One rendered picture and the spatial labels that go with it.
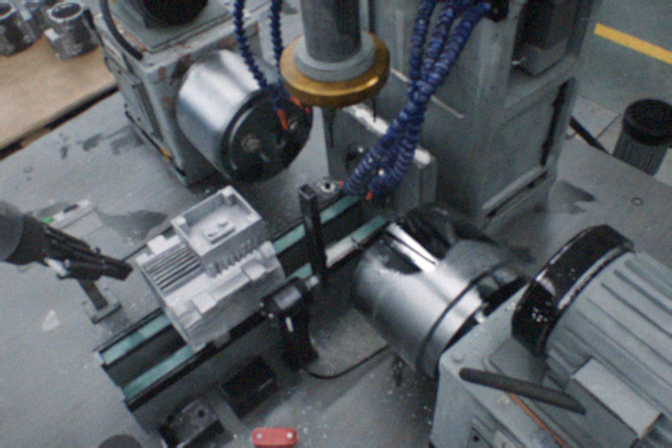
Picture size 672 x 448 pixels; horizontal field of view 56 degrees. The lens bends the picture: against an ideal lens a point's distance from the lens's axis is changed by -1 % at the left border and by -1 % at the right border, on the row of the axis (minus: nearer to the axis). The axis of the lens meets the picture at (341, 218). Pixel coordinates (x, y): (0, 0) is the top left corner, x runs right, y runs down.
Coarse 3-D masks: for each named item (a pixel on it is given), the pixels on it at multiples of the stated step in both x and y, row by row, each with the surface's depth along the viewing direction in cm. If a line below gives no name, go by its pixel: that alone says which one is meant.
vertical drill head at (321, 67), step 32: (320, 0) 90; (352, 0) 91; (320, 32) 94; (352, 32) 95; (288, 64) 102; (320, 64) 98; (352, 64) 97; (384, 64) 100; (320, 96) 98; (352, 96) 98
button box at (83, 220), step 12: (84, 204) 122; (60, 216) 121; (72, 216) 118; (84, 216) 120; (96, 216) 121; (60, 228) 118; (72, 228) 119; (84, 228) 120; (96, 228) 121; (36, 264) 117
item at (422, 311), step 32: (416, 224) 101; (448, 224) 102; (384, 256) 100; (416, 256) 98; (448, 256) 97; (480, 256) 97; (512, 256) 100; (352, 288) 105; (384, 288) 100; (416, 288) 96; (448, 288) 94; (480, 288) 94; (512, 288) 98; (384, 320) 101; (416, 320) 96; (448, 320) 94; (480, 320) 97; (416, 352) 97
